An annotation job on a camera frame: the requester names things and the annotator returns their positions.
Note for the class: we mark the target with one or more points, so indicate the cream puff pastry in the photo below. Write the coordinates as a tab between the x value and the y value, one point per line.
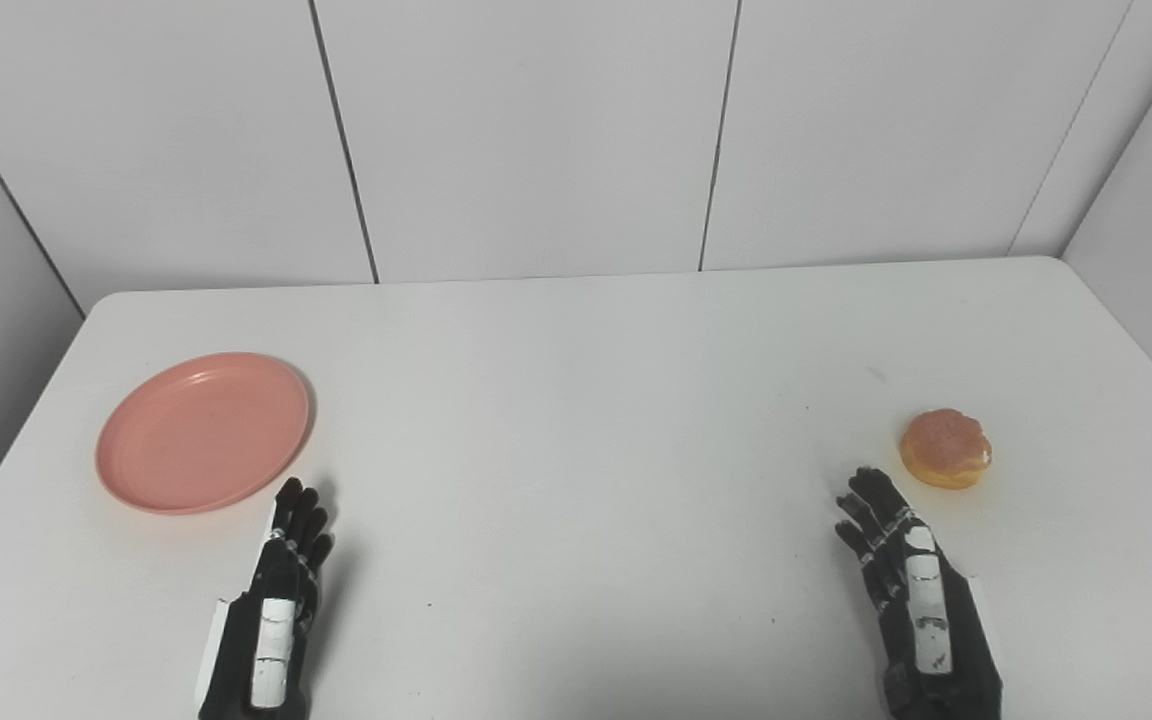
946	447

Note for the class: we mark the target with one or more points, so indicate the pink round plate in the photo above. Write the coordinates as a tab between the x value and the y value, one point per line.
202	432

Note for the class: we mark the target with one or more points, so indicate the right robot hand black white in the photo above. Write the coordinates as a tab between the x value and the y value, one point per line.
921	610

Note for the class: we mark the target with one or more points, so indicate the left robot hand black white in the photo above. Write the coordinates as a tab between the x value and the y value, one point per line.
278	600

